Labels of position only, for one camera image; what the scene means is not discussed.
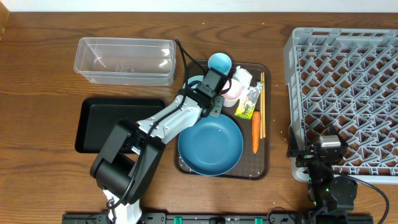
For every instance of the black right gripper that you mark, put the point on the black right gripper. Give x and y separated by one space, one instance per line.
305 155

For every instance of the pink cup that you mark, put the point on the pink cup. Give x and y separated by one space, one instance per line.
234 90

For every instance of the light blue bowl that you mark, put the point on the light blue bowl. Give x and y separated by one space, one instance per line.
193 82

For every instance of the light blue cup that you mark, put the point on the light blue cup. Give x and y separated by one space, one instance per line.
220 62

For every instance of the dark blue plate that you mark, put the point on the dark blue plate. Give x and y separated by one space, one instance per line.
213 146

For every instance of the orange carrot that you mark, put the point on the orange carrot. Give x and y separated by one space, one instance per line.
256 130

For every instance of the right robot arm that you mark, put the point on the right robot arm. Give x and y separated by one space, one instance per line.
333 195

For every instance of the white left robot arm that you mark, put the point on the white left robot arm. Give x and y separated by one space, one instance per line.
126 164

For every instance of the grey dishwasher rack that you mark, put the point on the grey dishwasher rack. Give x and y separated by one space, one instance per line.
344 79

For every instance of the black waste tray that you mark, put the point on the black waste tray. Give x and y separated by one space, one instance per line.
99 115

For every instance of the yellow green snack wrapper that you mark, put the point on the yellow green snack wrapper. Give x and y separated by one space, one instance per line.
248 100

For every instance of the crumpled white tissue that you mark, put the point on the crumpled white tissue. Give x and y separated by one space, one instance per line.
243 77

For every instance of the brown serving tray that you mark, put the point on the brown serving tray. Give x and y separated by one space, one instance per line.
252 166

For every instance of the clear plastic bin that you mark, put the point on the clear plastic bin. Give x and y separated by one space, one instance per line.
126 61

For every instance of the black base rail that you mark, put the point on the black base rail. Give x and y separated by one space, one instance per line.
161 218

